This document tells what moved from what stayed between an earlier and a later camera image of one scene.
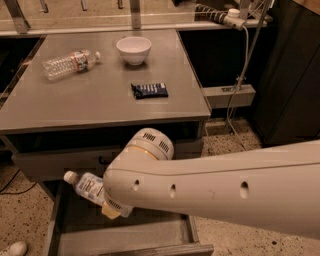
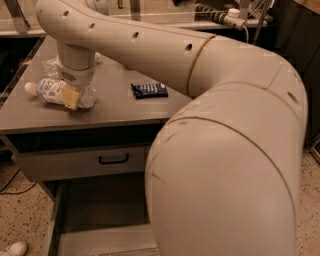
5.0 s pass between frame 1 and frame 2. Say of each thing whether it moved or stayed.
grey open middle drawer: stayed
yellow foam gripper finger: moved
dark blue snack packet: stayed
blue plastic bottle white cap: moved
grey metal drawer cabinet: stayed
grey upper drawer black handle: stayed
